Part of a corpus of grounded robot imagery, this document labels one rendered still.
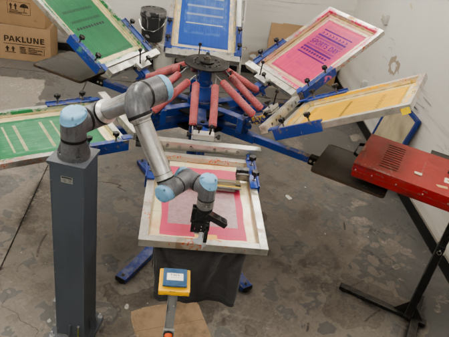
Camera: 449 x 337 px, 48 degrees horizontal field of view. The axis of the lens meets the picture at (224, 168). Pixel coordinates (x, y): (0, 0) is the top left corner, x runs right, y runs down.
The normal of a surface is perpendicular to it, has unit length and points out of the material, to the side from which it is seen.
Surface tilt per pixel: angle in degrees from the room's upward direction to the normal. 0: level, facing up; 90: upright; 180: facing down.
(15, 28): 89
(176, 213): 1
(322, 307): 0
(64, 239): 90
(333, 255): 0
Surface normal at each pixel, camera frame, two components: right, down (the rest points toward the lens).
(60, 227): -0.18, 0.51
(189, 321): 0.12, -0.81
